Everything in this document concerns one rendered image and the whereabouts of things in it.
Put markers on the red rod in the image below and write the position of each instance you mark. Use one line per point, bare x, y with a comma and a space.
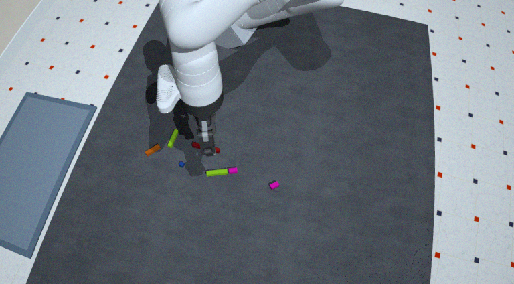
197, 145

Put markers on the orange rod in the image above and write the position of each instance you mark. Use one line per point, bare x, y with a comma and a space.
152, 150

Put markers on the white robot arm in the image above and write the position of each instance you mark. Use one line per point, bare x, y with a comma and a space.
193, 25

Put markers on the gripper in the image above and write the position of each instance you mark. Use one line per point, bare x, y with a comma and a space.
203, 117

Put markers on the lime green rod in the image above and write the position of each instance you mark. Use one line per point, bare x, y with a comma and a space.
173, 138
217, 172

